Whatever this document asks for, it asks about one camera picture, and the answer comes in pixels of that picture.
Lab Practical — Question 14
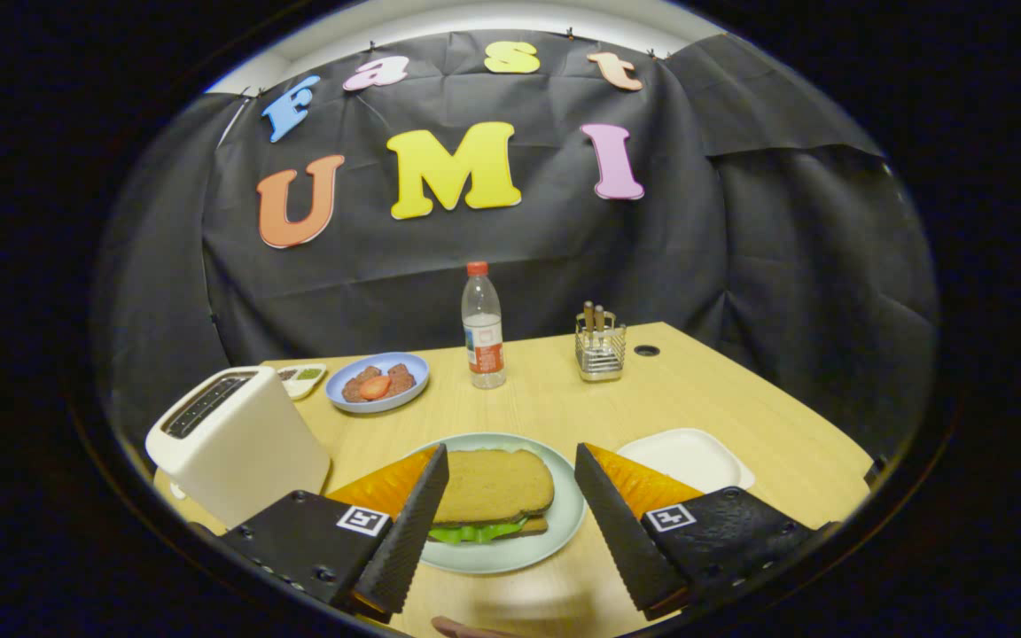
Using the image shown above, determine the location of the pale green round plate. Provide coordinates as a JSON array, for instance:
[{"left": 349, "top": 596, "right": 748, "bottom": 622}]
[{"left": 413, "top": 432, "right": 587, "bottom": 575}]

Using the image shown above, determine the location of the white toaster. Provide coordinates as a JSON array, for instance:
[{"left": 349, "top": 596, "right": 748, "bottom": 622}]
[{"left": 145, "top": 366, "right": 331, "bottom": 530}]

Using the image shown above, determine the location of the black backdrop cloth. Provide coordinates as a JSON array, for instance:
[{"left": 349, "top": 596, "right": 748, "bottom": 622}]
[{"left": 90, "top": 31, "right": 941, "bottom": 462}]

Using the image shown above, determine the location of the clear bottle with red cap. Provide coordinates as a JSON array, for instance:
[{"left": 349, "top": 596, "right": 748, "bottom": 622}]
[{"left": 462, "top": 261, "right": 508, "bottom": 390}]

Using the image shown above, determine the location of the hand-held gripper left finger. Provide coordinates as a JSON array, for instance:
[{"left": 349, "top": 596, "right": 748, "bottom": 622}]
[{"left": 220, "top": 443, "right": 449, "bottom": 617}]

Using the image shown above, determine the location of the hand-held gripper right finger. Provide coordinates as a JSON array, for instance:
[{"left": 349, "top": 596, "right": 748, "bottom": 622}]
[{"left": 574, "top": 442, "right": 817, "bottom": 621}]

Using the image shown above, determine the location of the wire cutlery holder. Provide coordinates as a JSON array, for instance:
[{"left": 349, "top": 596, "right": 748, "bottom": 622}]
[{"left": 574, "top": 310, "right": 627, "bottom": 383}]

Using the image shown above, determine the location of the white divided seasoning tray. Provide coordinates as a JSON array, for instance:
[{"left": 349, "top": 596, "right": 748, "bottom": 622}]
[{"left": 277, "top": 363, "right": 328, "bottom": 401}]

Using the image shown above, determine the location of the white square plate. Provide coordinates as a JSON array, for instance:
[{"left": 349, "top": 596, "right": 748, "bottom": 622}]
[{"left": 615, "top": 428, "right": 756, "bottom": 495}]

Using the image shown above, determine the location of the green lettuce leaf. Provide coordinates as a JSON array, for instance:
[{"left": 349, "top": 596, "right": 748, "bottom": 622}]
[{"left": 428, "top": 518, "right": 529, "bottom": 545}]

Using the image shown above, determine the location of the blue plate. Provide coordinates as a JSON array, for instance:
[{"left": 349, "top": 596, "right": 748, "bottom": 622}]
[{"left": 325, "top": 352, "right": 431, "bottom": 415}]

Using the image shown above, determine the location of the brown toasted bread slice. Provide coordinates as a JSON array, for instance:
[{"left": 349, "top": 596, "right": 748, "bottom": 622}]
[{"left": 433, "top": 449, "right": 556, "bottom": 524}]

